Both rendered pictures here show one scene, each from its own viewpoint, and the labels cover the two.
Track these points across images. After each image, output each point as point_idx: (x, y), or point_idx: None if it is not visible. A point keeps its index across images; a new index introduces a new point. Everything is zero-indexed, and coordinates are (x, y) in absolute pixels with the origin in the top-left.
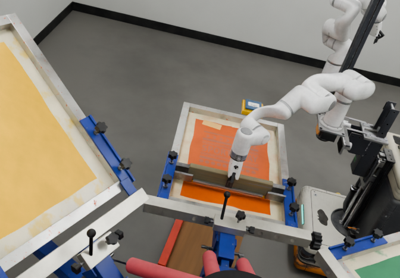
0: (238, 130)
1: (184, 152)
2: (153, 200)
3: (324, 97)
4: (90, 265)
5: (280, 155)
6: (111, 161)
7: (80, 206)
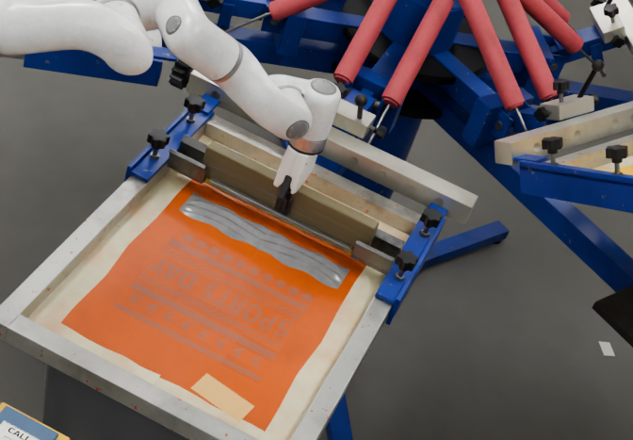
0: (338, 96)
1: (340, 329)
2: (461, 195)
3: None
4: (576, 94)
5: (95, 234)
6: (571, 167)
7: (602, 150)
